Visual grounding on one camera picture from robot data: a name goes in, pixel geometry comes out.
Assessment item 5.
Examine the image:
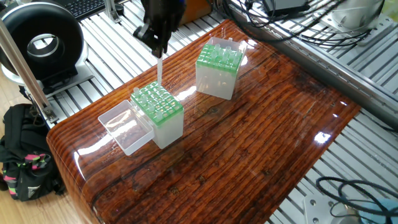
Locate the brown cardboard box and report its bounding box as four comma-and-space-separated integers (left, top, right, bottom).
180, 0, 215, 26

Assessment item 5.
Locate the clear tip box green rack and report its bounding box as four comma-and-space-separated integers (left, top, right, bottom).
98, 81, 185, 156

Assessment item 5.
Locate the clear tip box with tips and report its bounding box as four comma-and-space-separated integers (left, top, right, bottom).
195, 37, 244, 100

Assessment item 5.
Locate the black keyboard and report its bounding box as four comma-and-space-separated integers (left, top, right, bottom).
61, 0, 108, 19

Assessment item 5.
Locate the glossy brown wooden board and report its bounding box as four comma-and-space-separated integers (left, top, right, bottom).
49, 19, 363, 224

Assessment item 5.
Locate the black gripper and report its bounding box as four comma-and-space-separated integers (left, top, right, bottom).
134, 0, 186, 58

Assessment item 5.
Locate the aluminium frame post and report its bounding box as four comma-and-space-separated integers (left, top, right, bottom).
0, 25, 55, 122

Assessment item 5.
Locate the black cable bundle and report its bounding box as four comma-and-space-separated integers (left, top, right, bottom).
224, 0, 374, 47

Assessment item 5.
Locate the aluminium bracket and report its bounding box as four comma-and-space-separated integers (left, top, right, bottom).
104, 0, 125, 24

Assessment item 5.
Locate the black backpack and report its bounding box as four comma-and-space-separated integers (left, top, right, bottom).
0, 103, 67, 203

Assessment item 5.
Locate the black round device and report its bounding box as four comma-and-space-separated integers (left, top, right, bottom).
0, 2, 86, 94

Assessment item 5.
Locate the white plastic device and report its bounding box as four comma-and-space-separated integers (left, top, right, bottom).
323, 0, 385, 29

